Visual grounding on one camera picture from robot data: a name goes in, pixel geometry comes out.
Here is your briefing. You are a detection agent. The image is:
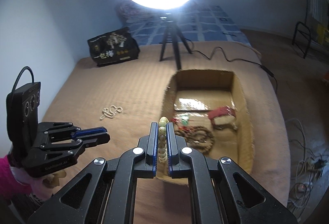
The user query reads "cream bead necklace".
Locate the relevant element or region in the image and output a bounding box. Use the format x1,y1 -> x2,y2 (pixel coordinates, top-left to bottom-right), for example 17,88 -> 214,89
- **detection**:
99,104 -> 124,121

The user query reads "brown wooden bead necklace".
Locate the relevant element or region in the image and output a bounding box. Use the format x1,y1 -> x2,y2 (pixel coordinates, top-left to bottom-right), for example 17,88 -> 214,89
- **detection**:
174,124 -> 215,156

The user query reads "pale yellow bead bracelet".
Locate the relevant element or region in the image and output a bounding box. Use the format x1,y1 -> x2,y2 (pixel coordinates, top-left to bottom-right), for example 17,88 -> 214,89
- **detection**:
157,115 -> 170,163

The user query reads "green jade pendant red cord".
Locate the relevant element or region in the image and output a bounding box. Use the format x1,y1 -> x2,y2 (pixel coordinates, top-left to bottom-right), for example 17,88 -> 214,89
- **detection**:
171,115 -> 192,130

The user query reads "gloved left hand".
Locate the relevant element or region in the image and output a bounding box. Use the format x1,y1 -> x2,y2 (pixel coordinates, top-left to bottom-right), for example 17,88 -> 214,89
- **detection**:
30,170 -> 67,201

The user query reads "brown cardboard box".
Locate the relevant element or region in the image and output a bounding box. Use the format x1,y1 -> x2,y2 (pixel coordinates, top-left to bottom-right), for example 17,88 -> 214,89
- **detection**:
161,69 -> 254,173

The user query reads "black printed gift bag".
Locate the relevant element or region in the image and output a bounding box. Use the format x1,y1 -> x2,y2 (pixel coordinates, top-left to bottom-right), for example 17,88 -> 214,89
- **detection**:
88,27 -> 140,67

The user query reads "black tripod stand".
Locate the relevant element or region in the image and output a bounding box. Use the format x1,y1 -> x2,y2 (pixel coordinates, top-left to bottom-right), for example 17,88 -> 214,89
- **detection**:
159,13 -> 192,70

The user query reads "blue patterned bed sheet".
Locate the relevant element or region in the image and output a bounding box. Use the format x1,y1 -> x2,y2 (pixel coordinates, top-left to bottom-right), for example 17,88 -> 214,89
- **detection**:
125,5 -> 250,46

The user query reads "black metal shelf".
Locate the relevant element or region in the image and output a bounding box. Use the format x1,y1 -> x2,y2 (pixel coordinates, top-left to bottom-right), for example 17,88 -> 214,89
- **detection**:
291,21 -> 329,60

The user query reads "yellow box on shelf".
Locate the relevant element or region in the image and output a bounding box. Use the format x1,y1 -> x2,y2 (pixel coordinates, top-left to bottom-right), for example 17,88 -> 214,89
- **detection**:
316,23 -> 328,45

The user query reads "black clothes rack with clothes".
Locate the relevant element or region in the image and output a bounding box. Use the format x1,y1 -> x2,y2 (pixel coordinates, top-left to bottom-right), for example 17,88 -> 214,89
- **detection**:
307,0 -> 328,47

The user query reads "black power cable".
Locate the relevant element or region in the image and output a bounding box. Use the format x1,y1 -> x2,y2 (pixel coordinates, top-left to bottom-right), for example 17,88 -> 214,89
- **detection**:
191,46 -> 278,93

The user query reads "power strip with cables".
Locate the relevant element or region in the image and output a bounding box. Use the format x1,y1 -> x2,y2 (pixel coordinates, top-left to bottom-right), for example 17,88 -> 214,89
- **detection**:
285,118 -> 328,217

